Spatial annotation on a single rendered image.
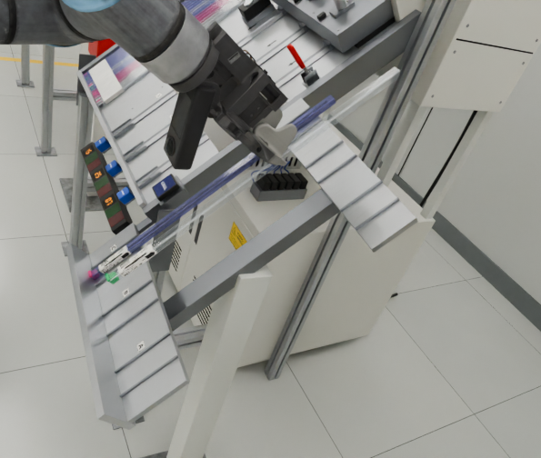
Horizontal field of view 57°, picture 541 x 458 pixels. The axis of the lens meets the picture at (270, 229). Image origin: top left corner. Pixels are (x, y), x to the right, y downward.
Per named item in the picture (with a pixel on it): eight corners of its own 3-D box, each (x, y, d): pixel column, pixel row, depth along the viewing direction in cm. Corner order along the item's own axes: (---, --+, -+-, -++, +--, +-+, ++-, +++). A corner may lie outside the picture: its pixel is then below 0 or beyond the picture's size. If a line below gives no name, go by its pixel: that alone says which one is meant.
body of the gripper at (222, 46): (293, 103, 61) (231, 37, 52) (243, 153, 62) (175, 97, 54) (266, 76, 66) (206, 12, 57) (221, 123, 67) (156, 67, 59)
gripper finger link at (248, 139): (279, 160, 64) (236, 121, 58) (271, 168, 65) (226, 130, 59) (265, 142, 68) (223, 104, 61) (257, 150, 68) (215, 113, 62)
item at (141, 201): (157, 224, 110) (138, 205, 104) (92, 90, 152) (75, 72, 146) (162, 220, 110) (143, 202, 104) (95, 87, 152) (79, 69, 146)
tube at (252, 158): (95, 281, 85) (90, 277, 85) (94, 274, 86) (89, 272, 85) (336, 103, 82) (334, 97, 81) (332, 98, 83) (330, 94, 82)
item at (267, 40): (297, 121, 109) (289, 104, 105) (193, 15, 152) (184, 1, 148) (419, 32, 109) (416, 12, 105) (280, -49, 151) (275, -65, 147)
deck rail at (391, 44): (160, 229, 108) (144, 214, 104) (157, 223, 110) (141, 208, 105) (425, 36, 108) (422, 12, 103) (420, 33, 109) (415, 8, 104)
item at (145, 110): (155, 214, 108) (146, 205, 105) (89, 81, 150) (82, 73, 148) (226, 162, 108) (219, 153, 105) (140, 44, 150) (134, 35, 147)
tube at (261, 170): (113, 285, 72) (107, 282, 71) (111, 278, 73) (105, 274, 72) (401, 76, 70) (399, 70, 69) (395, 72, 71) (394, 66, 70)
